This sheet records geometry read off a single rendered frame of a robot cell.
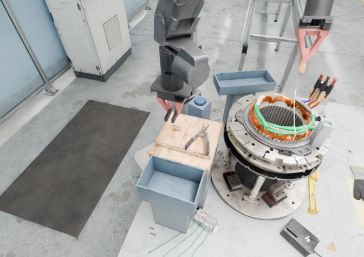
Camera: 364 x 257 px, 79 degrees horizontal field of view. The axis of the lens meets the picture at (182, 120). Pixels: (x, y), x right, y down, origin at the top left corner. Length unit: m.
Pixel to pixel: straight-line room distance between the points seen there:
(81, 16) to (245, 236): 2.39
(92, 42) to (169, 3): 2.32
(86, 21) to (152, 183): 2.17
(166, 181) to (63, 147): 1.69
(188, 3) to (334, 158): 1.00
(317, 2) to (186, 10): 0.32
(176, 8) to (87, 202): 1.65
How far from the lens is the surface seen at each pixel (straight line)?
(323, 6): 0.64
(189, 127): 0.75
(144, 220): 0.89
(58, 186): 2.06
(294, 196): 1.00
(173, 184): 0.71
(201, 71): 0.45
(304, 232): 0.92
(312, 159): 0.72
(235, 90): 0.96
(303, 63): 0.66
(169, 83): 0.53
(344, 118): 1.47
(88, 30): 2.68
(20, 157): 2.44
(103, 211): 1.83
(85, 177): 2.01
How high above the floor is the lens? 1.61
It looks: 45 degrees down
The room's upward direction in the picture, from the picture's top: straight up
